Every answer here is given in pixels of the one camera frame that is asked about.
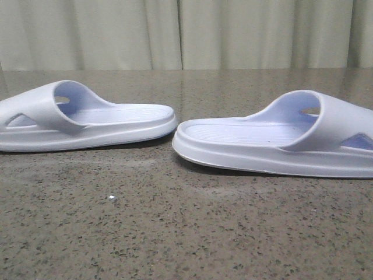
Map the light blue slipper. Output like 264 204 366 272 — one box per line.
1 80 177 152
172 90 372 178

